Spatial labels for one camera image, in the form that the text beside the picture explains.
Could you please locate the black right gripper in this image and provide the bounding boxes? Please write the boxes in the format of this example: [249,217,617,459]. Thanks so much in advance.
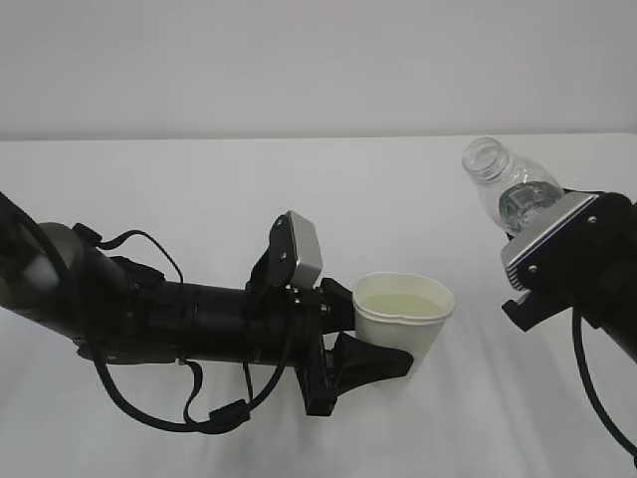
[503,192,636,331]

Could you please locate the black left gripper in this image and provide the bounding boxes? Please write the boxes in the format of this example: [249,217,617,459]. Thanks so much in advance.
[289,278,414,417]

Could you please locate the white paper cup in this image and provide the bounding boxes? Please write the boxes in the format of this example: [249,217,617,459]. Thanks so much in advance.
[352,272,456,381]

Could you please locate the clear plastic water bottle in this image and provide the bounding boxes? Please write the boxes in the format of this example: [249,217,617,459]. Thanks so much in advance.
[462,137,565,236]

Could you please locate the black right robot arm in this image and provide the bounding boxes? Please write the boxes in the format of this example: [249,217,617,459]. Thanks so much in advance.
[501,189,636,358]

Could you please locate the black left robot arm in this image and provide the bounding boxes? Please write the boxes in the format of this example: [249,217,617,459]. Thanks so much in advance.
[1,198,414,435]

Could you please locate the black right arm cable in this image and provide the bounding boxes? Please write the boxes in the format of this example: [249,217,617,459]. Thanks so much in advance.
[571,308,637,454]

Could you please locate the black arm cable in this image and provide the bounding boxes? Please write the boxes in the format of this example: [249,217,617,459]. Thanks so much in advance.
[92,228,295,435]
[571,308,637,454]

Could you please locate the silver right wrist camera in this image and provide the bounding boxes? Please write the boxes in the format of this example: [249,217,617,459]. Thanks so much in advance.
[501,191,600,291]

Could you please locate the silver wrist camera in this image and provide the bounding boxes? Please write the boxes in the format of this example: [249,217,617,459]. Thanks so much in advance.
[501,191,600,291]
[268,210,322,289]

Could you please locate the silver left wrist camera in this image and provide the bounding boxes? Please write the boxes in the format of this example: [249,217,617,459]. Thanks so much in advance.
[268,210,322,289]

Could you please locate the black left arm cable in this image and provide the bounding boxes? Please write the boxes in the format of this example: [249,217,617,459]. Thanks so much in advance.
[92,228,295,435]

